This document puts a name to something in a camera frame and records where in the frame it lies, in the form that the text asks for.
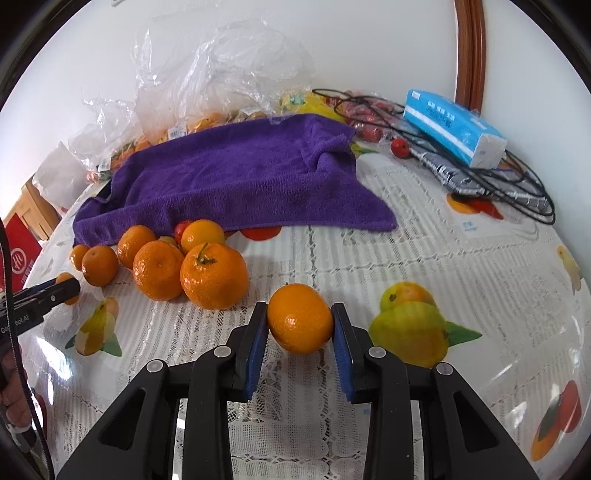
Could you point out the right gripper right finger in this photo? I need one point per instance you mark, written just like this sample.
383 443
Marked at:
462 438

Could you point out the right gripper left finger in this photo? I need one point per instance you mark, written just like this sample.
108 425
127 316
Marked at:
134 438

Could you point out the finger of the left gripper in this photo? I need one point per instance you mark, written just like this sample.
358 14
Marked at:
38 300

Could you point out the small orange mandarin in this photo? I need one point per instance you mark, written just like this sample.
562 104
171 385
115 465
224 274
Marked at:
299 319
77 254
99 266

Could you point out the large mandarin with stem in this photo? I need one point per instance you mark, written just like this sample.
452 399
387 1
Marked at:
214 276

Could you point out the oval orange kumquat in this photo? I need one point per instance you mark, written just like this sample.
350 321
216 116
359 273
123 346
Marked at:
69 286

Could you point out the bag of red fruits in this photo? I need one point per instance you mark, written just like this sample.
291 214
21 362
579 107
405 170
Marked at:
374 118

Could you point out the person's left hand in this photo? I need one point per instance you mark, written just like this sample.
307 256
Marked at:
13 396

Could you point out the red box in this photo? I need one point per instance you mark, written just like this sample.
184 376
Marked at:
24 250

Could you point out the wooden chair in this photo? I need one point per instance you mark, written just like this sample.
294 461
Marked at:
38 215

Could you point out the small red tomato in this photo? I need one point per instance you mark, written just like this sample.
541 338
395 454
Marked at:
179 230

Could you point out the clear bag of mandarins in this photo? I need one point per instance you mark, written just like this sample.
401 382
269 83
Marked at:
114 134

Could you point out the purple towel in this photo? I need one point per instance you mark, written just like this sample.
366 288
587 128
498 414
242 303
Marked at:
294 171

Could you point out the clear plastic bag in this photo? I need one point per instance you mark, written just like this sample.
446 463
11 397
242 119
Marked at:
186 73

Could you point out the yellow fruit bag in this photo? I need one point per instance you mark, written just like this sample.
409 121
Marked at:
306 102

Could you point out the small red fruit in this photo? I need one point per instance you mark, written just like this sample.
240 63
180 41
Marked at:
400 148

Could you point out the blue tissue pack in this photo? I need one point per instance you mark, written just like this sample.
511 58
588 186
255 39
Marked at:
468 137

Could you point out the brown wooden door frame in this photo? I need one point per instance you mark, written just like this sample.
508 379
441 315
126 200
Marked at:
471 54

